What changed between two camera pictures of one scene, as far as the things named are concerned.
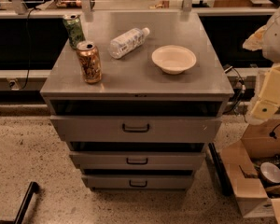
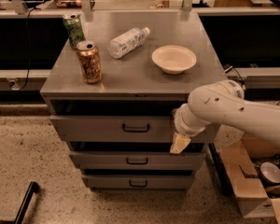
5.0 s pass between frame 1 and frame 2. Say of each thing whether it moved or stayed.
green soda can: stayed
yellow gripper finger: moved
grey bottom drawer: stayed
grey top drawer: stayed
